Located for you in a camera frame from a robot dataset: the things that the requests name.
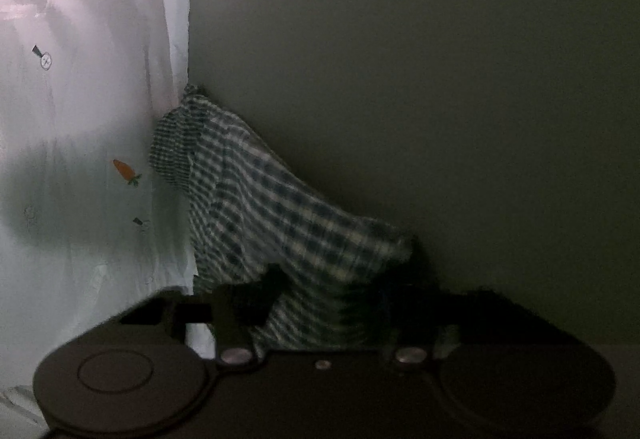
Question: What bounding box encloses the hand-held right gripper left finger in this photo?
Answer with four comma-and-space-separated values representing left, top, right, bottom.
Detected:
119, 263, 288, 366

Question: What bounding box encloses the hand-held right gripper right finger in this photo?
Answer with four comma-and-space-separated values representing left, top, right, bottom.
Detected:
377, 264, 576, 366

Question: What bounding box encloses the blue checked shirt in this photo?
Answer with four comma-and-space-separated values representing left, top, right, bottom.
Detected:
149, 84, 418, 351

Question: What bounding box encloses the carrot print bed sheet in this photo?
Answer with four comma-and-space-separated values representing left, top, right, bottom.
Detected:
0, 0, 217, 425

